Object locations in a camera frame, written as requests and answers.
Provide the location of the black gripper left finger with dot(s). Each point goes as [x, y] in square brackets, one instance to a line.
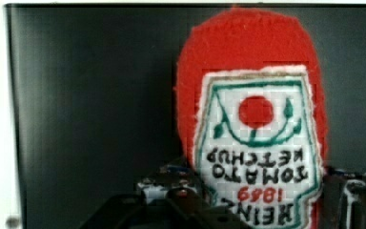
[171, 197]

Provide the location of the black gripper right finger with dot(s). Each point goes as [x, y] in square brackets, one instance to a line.
[343, 201]

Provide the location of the red felt ketchup bottle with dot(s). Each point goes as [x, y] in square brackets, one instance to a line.
[251, 116]

